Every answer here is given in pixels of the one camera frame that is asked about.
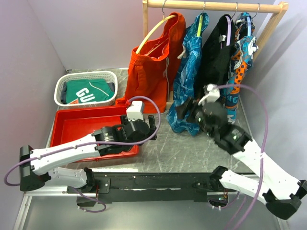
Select light blue hanger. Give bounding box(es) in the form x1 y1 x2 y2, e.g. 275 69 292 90
235 12 252 40

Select wooden clothes rack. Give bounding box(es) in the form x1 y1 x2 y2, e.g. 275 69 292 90
142 0 289 110

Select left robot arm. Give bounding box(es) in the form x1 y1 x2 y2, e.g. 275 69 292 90
19 115 156 193

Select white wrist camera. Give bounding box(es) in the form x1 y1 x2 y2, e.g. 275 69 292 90
126 101 144 121
198 84 220 106

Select green folded shirt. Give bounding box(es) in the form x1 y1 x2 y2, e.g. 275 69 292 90
60 79 115 104

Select red plastic tray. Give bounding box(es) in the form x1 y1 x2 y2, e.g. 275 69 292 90
49 105 140 163

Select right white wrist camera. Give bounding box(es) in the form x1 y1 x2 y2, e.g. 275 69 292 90
198 84 220 106

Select yellow hanger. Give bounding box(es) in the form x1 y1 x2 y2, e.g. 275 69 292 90
135 15 175 54

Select white plastic basket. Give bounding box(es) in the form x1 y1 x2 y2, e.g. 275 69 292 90
54 71 118 109

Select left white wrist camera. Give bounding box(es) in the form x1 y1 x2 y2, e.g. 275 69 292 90
126 101 144 121

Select green hanger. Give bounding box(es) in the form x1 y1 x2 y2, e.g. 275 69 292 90
196 1 206 37

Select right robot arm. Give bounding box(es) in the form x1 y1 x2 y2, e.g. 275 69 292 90
176 98 307 220

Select orange blue patterned shorts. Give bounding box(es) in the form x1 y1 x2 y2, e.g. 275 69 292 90
220 12 258 124

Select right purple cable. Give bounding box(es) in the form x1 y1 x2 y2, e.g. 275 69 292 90
215 83 269 230

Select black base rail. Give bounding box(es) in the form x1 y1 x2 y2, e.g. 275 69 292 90
79 172 226 204

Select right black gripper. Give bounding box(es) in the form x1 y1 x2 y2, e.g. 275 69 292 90
174 96 215 138

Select purple hanger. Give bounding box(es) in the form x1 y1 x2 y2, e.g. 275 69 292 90
224 14 235 46

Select black shorts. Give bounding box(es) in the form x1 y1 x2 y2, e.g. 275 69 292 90
194 15 235 98

